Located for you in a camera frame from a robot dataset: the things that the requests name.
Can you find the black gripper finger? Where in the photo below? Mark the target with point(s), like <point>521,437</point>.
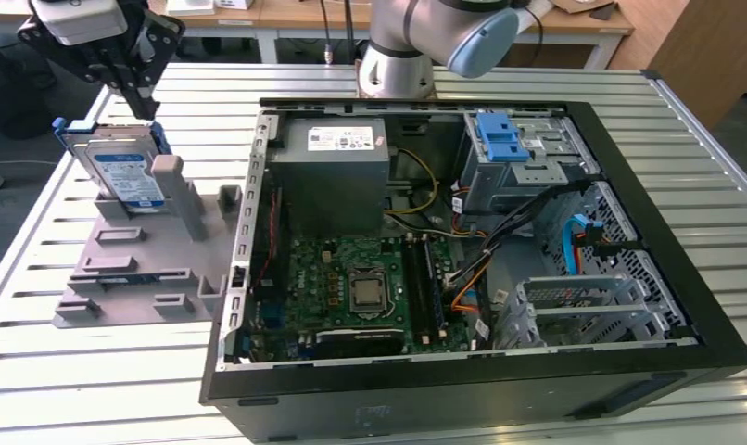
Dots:
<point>76,62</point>
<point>165,37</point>

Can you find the hard disk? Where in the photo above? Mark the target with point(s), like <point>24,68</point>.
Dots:
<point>125,181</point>

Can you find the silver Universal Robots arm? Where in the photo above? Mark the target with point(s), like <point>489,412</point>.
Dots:
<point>397,28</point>

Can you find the metal disk bay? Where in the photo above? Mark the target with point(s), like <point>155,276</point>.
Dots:
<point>589,309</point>

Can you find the large white box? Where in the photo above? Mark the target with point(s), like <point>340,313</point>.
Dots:
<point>191,8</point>

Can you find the black waste bin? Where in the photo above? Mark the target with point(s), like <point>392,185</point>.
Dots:
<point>15,102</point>

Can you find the small white box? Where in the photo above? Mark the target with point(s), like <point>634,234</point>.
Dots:
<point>233,3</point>

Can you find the grey power supply unit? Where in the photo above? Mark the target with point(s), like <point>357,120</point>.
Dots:
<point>329,185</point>

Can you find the grey parts rack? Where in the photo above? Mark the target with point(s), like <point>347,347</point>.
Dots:
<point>163,259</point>

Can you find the RAM stick with blue label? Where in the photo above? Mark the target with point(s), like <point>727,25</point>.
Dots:
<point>132,278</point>

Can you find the green motherboard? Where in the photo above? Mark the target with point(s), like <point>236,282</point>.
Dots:
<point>315,259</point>

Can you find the blue plastic drive latch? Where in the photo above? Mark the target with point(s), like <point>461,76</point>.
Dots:
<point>496,139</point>

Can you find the white plastic tube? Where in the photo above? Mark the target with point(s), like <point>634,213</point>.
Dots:
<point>537,9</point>

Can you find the silver CPU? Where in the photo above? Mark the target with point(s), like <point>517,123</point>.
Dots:
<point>367,294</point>

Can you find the metal optical drive cage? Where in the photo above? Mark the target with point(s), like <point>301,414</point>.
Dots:
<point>521,185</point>

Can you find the installed RAM stick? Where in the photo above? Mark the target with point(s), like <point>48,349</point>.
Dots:
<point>433,292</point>

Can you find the black graphics card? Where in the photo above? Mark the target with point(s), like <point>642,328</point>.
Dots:
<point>361,343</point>

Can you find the black PC case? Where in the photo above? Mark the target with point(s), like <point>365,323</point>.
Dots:
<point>411,398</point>

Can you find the wooden cabinet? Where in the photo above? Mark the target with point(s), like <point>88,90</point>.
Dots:
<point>707,55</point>

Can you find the wooden desk white frame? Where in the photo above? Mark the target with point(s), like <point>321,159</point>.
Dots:
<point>571,23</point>
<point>207,23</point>

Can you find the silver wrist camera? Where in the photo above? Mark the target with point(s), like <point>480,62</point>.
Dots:
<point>83,23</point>

